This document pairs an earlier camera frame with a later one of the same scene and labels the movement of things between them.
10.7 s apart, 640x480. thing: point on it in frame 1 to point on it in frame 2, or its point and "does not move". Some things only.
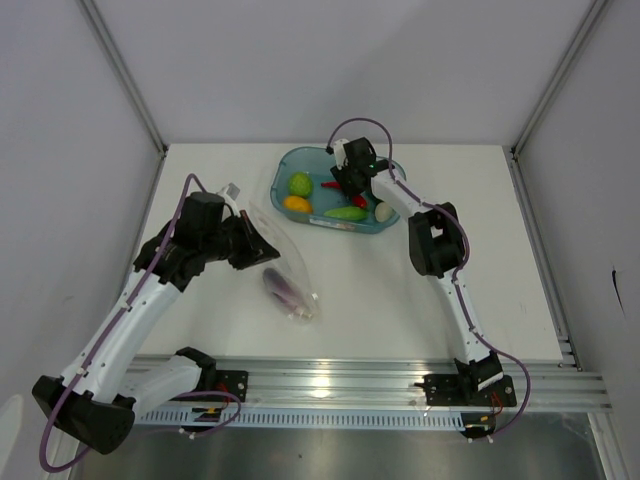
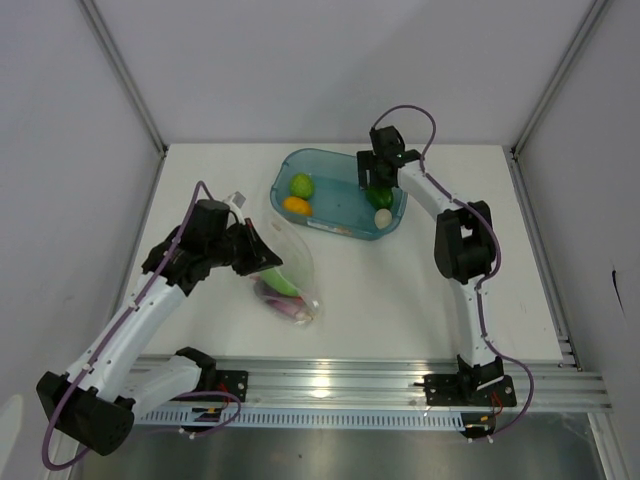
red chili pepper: [357, 200] to [288, 299]
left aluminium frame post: [103, 33] does not move
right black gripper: [338, 174] to [366, 160]
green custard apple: [301, 183] does not move
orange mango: [297, 204] does not move
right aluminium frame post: [549, 96] does not move
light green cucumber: [353, 213] to [277, 281]
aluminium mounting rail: [540, 382] does not move
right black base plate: [450, 390] does not move
